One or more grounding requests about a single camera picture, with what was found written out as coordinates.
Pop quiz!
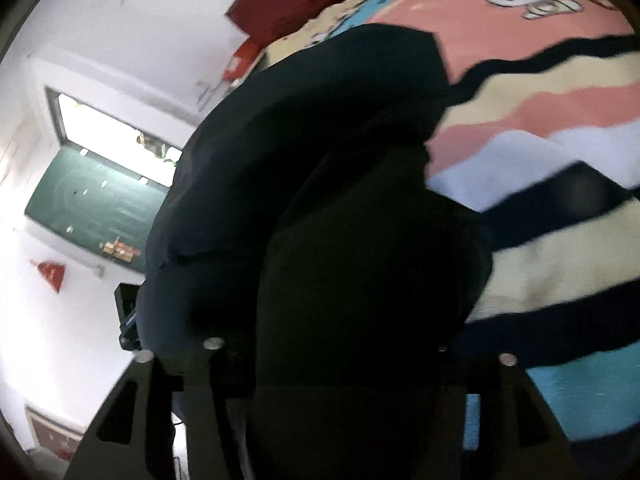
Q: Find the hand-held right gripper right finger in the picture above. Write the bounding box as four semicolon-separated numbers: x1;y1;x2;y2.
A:
430;342;585;480

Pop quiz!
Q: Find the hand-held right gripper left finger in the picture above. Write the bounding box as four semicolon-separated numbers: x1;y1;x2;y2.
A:
62;337;261;480

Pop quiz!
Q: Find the black hooded down jacket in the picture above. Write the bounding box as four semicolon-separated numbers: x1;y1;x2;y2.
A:
137;24;494;480

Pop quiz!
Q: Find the green door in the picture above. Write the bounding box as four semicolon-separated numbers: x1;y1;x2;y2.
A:
25;147;172;274

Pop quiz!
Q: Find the bright window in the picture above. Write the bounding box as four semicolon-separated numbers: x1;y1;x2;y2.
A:
46;86;184;192

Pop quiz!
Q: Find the red box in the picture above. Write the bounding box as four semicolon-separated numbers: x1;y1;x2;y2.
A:
223;42;262;84

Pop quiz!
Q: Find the striped cartoon printed blanket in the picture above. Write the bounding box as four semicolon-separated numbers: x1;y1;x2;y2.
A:
262;0;640;445

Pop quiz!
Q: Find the dark red bed headboard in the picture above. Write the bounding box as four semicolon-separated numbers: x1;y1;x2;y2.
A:
226;0;401;47

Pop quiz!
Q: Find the red wall decoration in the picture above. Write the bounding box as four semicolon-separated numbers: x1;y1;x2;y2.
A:
30;259;66;292

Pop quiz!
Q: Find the framed wall picture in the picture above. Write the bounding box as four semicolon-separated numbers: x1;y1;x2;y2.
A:
25;405;84;462

